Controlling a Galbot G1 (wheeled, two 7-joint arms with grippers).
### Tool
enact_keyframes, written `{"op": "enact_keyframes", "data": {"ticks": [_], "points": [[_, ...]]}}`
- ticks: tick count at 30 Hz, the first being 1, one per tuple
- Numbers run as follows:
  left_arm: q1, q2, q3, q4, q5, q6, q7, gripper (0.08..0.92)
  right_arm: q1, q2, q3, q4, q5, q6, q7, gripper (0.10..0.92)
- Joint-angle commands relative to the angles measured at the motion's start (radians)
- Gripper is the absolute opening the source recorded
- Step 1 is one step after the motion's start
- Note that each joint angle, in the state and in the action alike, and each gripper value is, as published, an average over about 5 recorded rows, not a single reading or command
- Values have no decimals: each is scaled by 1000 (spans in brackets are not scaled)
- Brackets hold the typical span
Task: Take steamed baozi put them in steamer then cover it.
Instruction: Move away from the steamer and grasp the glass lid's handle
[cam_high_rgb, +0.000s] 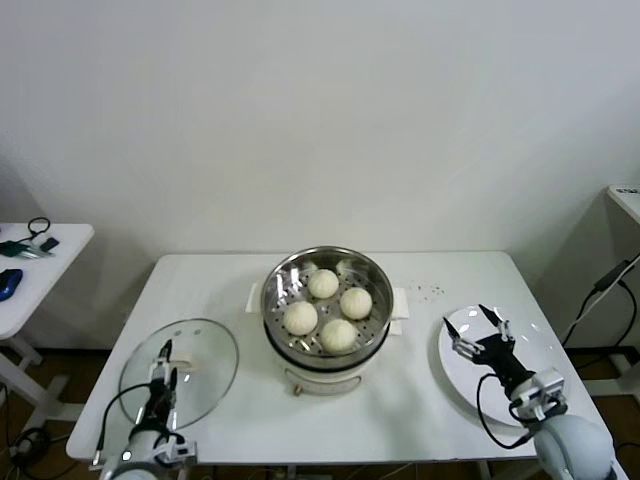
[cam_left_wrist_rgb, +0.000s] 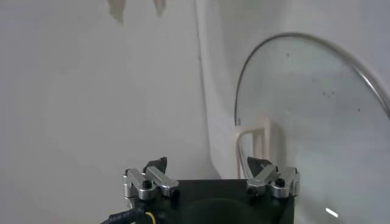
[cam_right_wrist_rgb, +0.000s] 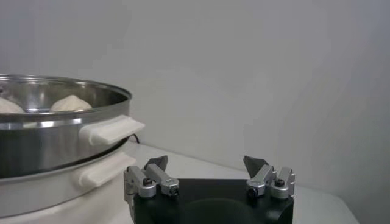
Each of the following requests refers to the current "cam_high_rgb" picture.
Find black cable with adapter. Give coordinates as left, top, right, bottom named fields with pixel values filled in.
left=559, top=253, right=640, bottom=347

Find white steamed baozi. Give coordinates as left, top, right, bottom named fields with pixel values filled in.
left=319, top=318, right=358, bottom=354
left=307, top=268, right=340, bottom=300
left=283, top=300, right=320, bottom=337
left=339, top=287, right=374, bottom=322

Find round glass pot lid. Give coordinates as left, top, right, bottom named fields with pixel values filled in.
left=118, top=316, right=241, bottom=430

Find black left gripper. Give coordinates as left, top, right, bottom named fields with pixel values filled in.
left=131, top=338, right=180, bottom=434

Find stainless steel steamer basket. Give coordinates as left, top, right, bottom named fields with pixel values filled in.
left=246, top=245, right=413, bottom=358

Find blue computer mouse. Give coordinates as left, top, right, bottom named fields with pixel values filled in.
left=0, top=268, right=25, bottom=302

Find white side table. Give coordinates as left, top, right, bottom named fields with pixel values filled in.
left=0, top=222, right=96, bottom=427

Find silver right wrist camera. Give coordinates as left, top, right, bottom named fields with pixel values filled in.
left=509, top=367, right=569, bottom=424

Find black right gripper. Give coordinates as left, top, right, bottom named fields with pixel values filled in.
left=443, top=303, right=534, bottom=397

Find white electric cooker base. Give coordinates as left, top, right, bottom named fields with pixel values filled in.
left=264, top=319, right=407, bottom=397

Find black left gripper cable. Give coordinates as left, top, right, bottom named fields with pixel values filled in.
left=91, top=382, right=154, bottom=465

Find white cabinet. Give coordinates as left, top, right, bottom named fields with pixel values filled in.
left=603, top=183, right=640, bottom=254

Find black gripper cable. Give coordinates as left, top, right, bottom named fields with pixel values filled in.
left=91, top=382, right=154, bottom=465
left=475, top=372, right=534, bottom=450

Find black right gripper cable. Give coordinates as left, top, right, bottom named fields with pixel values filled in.
left=475, top=372, right=534, bottom=450

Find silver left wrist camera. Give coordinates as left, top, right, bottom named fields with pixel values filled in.
left=152, top=433, right=200, bottom=466

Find white metal floor frame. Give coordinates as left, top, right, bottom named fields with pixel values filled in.
left=564, top=344, right=632, bottom=397

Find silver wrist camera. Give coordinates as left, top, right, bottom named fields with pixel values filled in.
left=509, top=367, right=569, bottom=424
left=152, top=433, right=200, bottom=466

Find black floor cable bundle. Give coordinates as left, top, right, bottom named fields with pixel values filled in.
left=0, top=382, right=76, bottom=480

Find white round plate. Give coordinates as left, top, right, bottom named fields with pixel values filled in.
left=438, top=304, right=572, bottom=428

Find small scattered crumbs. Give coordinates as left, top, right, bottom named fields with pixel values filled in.
left=405, top=281, right=447, bottom=302

